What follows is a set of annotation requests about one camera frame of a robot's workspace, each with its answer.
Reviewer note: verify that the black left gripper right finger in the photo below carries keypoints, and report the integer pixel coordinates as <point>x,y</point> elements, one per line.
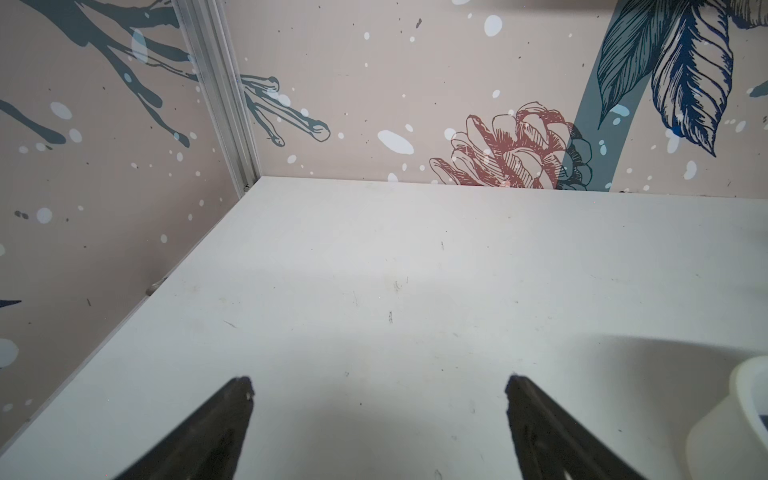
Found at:
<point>551,444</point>

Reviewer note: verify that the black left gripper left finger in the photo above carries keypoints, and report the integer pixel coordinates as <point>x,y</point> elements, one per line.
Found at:
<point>207,444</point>

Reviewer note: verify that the white plastic storage box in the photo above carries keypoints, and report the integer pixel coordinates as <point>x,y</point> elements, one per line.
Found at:
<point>730,442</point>

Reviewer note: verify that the aluminium corner frame post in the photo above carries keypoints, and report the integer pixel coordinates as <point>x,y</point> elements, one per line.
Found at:
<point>206,33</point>

